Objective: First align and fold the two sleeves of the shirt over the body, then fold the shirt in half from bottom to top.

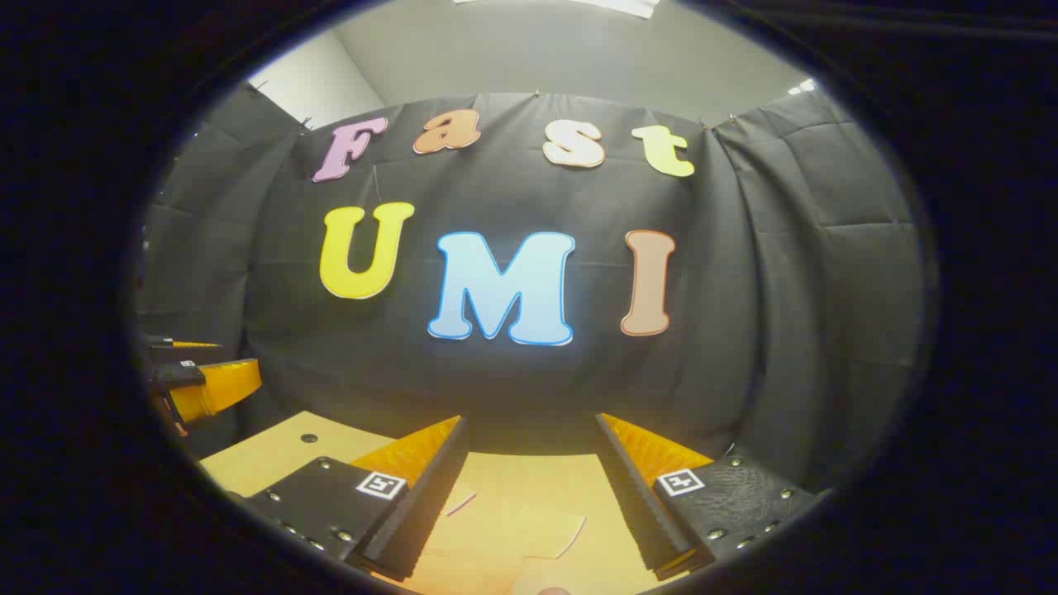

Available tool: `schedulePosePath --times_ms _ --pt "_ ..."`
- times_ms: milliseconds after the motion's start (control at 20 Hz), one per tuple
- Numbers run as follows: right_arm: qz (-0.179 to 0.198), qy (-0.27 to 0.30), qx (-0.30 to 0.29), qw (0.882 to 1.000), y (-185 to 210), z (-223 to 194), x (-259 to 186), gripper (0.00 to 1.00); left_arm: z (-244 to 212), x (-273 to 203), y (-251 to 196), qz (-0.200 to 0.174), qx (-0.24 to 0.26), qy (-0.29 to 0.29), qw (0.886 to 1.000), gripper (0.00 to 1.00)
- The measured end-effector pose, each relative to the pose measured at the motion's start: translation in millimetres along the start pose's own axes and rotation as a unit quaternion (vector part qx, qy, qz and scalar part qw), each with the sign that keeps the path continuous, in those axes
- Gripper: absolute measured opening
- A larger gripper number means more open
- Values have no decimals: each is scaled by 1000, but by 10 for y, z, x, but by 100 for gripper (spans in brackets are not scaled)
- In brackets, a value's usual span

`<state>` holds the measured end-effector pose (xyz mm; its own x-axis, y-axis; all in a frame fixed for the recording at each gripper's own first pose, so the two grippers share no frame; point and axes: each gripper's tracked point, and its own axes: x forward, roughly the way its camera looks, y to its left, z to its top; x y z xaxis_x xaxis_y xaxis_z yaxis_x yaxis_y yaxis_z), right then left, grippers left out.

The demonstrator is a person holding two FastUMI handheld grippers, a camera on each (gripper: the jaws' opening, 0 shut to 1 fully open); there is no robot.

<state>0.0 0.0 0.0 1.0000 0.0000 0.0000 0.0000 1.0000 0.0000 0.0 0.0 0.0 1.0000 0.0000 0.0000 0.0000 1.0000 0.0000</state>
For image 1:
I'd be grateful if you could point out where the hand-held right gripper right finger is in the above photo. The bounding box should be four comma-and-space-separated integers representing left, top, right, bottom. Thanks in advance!
597, 413, 827, 581

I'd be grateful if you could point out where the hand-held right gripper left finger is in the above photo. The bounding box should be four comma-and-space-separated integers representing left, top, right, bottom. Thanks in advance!
244, 416, 468, 582

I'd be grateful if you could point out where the orange T-shirt with striped collar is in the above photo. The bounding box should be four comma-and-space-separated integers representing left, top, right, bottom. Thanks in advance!
413, 483, 654, 595

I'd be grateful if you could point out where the black backdrop cloth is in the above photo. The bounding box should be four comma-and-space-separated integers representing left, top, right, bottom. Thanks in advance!
136, 83, 927, 497

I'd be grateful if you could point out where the white ceiling light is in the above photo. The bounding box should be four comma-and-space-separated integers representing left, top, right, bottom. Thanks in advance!
570, 0, 662, 19

